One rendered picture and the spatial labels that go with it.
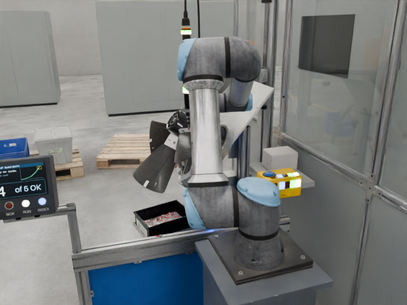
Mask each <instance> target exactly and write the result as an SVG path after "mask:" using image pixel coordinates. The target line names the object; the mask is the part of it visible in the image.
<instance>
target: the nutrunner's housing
mask: <svg viewBox="0 0 407 305"><path fill-rule="evenodd" d="M188 25H190V20H189V18H188V12H187V11H184V18H182V26H188ZM184 104H185V109H190V104H189V94H184Z"/></svg>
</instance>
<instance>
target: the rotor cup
mask: <svg viewBox="0 0 407 305"><path fill-rule="evenodd" d="M174 118H176V119H175V121H174V122H173V119H174ZM187 120H188V118H187V116H186V114H185V112H184V113H183V112H181V110H177V111H176V112H175V113H174V114H173V115H172V116H171V117H170V119H169V121H168V123H167V130H169V131H171V132H172V133H173V134H174V135H175V136H177V137H179V132H178V131H179V129H181V128H188V122H187ZM177 123H179V124H181V125H182V126H183V127H181V126H180V125H178V124H177Z"/></svg>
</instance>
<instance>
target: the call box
mask: <svg viewBox="0 0 407 305"><path fill-rule="evenodd" d="M269 171H272V172H273V173H274V176H275V177H276V178H275V179H271V178H270V177H268V176H265V175H264V173H265V171H260V172H257V177H258V178H261V179H265V180H268V181H271V182H272V183H277V187H278V189H279V184H280V182H288V181H293V180H301V183H300V187H295V188H287V189H279V196H280V198H285V197H293V196H298V195H300V192H301V184H302V176H301V175H300V174H299V175H293V176H288V177H284V176H283V177H278V176H277V175H279V174H281V175H282V174H287V175H288V174H289V173H292V174H293V173H294V172H295V170H293V169H291V168H284V169H275V170H269Z"/></svg>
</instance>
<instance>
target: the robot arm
mask: <svg viewBox="0 0 407 305"><path fill-rule="evenodd" d="M261 68H262V60H261V57H260V54H259V52H258V51H257V49H256V48H255V47H254V46H253V45H252V44H251V43H250V42H248V41H246V40H245V39H242V38H240V37H236V36H228V37H215V38H194V39H184V40H183V41H182V42H181V43H180V46H179V52H178V59H177V78H178V80H180V81H181V82H182V81H183V87H184V88H185V89H186V90H187V91H188V92H189V104H190V130H191V155H192V169H193V175H192V177H191V178H190V179H189V181H188V187H187V188H184V189H183V197H184V205H185V212H186V215H187V220H188V224H189V225H190V227H191V228H193V229H205V230H207V229H219V228H238V233H237V236H236V239H235V242H234V244H233V258H234V259H235V261H236V262H237V263H238V264H239V265H241V266H243V267H245V268H247V269H251V270H255V271H265V270H270V269H273V268H275V267H278V266H279V265H280V264H282V262H283V261H284V258H285V248H284V246H283V243H282V239H281V237H280V234H279V209H280V196H279V189H278V187H277V186H276V185H275V184H274V183H272V182H271V181H268V180H265V179H261V178H258V177H245V178H244V179H240V180H239V181H238V183H237V186H229V180H228V179H227V178H226V177H225V176H224V174H223V169H222V146H221V134H220V113H229V112H245V111H251V110H252V109H253V95H252V94H251V89H252V87H253V83H254V80H255V79H256V78H257V77H258V76H259V74H260V71H261ZM226 78H231V84H230V92H229V93H220V94H219V89H220V88H221V87H222V86H223V79H226Z"/></svg>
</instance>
